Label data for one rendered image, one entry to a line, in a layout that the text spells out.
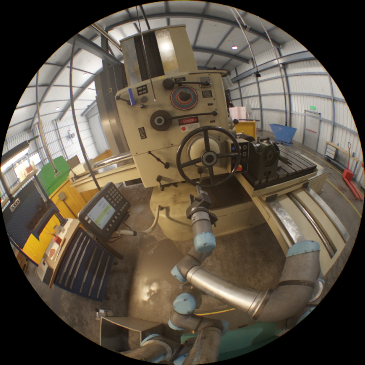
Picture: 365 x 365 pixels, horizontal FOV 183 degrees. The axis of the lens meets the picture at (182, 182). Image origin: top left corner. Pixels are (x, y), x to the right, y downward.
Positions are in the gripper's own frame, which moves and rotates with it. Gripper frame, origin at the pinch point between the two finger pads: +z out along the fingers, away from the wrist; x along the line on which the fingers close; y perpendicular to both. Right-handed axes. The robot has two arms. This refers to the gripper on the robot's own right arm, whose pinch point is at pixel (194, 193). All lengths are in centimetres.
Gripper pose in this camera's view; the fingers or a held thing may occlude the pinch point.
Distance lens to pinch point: 60.8
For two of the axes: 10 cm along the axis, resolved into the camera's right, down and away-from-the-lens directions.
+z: -0.4, -5.4, 8.4
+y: -8.5, -4.2, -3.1
